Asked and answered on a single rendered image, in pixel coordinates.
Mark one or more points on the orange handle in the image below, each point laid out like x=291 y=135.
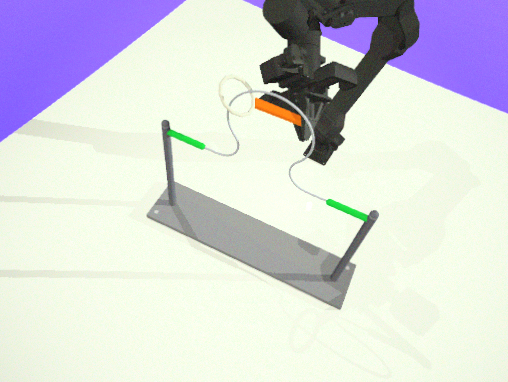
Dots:
x=258 y=104

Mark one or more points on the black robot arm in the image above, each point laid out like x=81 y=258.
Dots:
x=298 y=21

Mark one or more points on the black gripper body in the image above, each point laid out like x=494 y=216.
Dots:
x=319 y=78

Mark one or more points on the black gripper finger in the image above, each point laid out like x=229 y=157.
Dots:
x=287 y=107
x=312 y=105

